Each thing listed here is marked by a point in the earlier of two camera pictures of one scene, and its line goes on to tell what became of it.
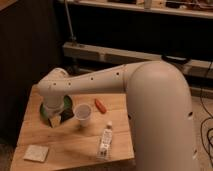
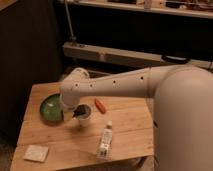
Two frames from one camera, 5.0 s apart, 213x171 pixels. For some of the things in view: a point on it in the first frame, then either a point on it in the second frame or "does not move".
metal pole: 73,37 does not move
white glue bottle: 106,141 does not move
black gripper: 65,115 to 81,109
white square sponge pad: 36,153 does not move
